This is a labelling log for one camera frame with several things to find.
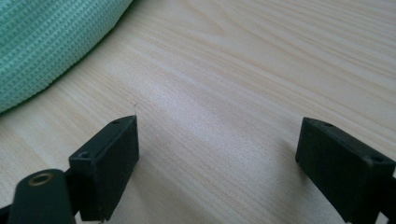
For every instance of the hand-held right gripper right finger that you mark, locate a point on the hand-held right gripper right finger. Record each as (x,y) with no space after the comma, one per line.
(342,174)

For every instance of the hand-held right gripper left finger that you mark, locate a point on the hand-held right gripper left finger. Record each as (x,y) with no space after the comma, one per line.
(106,168)

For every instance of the mint green pet shirt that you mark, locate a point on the mint green pet shirt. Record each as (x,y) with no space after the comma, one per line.
(43,40)

